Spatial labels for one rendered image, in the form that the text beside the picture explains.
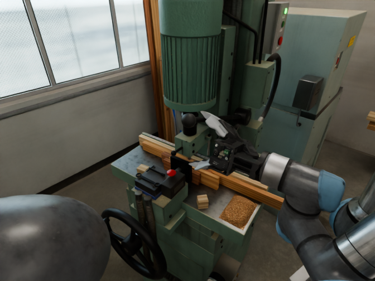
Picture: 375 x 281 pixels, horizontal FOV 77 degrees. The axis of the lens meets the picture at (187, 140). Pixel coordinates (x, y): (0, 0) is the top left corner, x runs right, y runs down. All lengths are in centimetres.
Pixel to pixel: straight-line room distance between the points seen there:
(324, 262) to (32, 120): 192
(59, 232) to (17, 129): 187
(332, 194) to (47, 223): 46
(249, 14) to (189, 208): 66
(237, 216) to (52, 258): 66
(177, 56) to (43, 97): 147
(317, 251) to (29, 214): 47
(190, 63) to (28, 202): 56
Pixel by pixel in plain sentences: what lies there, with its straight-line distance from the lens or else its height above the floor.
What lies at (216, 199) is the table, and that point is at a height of 90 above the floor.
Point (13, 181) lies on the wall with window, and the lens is 222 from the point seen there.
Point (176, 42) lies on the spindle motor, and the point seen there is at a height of 140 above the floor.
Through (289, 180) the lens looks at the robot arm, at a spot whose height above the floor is 120.
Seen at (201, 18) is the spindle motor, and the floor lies 146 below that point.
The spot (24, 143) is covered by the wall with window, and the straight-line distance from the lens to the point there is 210.
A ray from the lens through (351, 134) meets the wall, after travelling 314.
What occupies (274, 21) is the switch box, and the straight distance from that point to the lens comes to 93.
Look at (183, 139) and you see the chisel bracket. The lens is 84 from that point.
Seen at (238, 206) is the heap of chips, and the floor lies 93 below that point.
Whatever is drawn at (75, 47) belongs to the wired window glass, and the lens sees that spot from 214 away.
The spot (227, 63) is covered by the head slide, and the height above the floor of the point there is 131.
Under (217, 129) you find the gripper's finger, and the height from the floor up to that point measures 123.
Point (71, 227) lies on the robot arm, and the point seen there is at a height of 137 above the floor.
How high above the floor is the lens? 152
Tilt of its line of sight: 33 degrees down
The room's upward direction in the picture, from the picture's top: straight up
